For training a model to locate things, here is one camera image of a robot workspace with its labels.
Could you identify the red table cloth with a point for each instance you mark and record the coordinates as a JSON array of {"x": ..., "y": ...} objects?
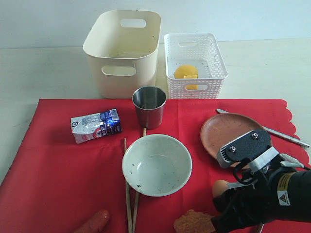
[{"x": 55, "y": 185}]

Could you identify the white perforated plastic basket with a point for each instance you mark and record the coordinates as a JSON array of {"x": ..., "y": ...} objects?
[{"x": 201, "y": 51}]

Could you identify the fried chicken nugget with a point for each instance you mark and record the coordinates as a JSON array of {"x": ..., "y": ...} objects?
[{"x": 194, "y": 222}]

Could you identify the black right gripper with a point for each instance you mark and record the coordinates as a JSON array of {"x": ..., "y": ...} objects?
[{"x": 252, "y": 205}]

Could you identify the yellow cheese wedge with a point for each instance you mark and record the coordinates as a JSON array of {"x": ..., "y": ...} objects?
[{"x": 194, "y": 76}]

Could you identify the brown wooden plate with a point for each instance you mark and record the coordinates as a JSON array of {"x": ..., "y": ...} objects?
[{"x": 221, "y": 129}]

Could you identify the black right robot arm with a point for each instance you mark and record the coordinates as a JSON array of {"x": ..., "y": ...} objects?
[{"x": 300, "y": 194}]

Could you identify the yellow lemon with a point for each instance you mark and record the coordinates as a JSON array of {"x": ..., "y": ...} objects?
[{"x": 183, "y": 70}]

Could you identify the left wooden chopstick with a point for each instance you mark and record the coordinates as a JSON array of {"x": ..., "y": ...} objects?
[{"x": 128, "y": 207}]

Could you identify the stainless steel cup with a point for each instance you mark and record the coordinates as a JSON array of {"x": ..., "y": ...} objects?
[{"x": 149, "y": 102}]

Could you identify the brown egg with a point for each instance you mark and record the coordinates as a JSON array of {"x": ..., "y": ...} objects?
[{"x": 219, "y": 187}]

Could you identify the cream plastic storage bin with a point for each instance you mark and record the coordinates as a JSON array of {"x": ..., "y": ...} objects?
[{"x": 121, "y": 49}]

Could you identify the dark wooden spoon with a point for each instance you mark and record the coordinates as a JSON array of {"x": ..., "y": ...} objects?
[{"x": 258, "y": 229}]

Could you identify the white ceramic bowl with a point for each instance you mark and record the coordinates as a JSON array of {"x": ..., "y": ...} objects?
[{"x": 157, "y": 165}]

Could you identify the wooden chopstick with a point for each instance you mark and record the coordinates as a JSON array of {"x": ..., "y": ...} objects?
[
  {"x": 128, "y": 207},
  {"x": 135, "y": 211}
]

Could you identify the right wooden chopstick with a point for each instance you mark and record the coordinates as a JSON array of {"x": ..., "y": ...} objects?
[{"x": 135, "y": 211}]

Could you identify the red sausage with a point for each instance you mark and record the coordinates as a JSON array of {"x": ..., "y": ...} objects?
[{"x": 95, "y": 224}]

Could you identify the blue white milk carton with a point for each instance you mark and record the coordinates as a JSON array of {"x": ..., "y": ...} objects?
[{"x": 93, "y": 126}]

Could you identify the silver metal knife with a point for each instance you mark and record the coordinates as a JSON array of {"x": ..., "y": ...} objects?
[{"x": 280, "y": 135}]

